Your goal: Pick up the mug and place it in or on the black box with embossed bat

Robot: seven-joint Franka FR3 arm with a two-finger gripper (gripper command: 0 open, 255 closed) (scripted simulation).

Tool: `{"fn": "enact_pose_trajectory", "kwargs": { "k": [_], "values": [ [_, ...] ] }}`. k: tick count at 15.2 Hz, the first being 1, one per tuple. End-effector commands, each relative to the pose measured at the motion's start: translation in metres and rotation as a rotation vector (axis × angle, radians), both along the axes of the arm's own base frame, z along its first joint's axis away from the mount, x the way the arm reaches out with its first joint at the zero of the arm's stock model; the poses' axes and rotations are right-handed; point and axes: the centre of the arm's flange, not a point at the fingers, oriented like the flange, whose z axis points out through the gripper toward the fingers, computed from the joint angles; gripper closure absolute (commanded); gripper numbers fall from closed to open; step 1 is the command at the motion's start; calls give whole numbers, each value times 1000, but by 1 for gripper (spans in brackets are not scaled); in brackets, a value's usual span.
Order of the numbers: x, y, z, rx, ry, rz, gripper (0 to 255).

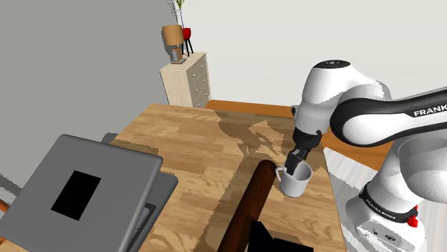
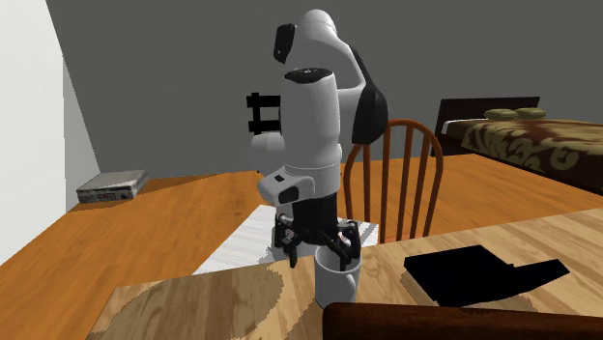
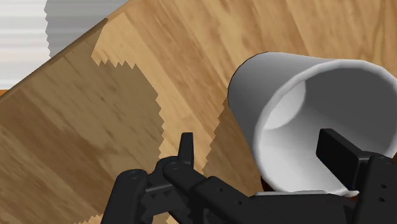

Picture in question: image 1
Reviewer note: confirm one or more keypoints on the grey laptop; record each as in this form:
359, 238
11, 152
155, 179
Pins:
104, 167

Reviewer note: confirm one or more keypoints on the black angular block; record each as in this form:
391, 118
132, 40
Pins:
269, 240

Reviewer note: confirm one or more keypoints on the white mug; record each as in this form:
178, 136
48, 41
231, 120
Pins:
295, 183

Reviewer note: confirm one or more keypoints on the brown wooden cylinder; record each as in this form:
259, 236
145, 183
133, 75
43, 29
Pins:
249, 206

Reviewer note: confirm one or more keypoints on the plant in red pot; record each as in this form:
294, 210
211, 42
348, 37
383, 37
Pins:
187, 33

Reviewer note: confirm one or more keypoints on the beige chest of drawers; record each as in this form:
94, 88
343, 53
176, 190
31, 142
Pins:
181, 83

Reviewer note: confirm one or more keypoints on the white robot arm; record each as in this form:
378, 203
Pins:
370, 122

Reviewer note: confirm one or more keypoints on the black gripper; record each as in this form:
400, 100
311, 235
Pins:
306, 139

